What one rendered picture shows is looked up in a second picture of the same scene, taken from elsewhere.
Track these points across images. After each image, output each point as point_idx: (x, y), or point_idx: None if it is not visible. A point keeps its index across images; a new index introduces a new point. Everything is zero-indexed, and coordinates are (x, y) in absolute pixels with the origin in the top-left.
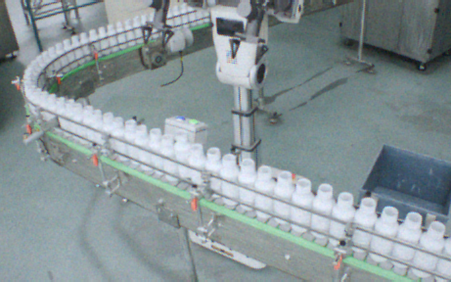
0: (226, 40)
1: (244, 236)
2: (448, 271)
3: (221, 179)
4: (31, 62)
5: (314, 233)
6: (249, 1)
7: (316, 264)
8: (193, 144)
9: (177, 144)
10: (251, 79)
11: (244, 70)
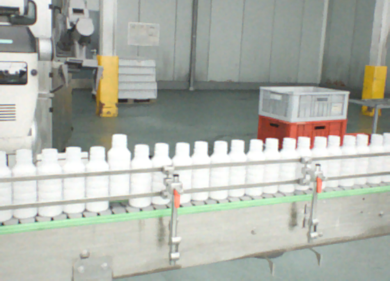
0: (0, 91)
1: (208, 232)
2: (365, 170)
3: (184, 168)
4: None
5: (271, 190)
6: (89, 19)
7: (281, 221)
8: (135, 145)
9: (118, 149)
10: (35, 138)
11: (25, 126)
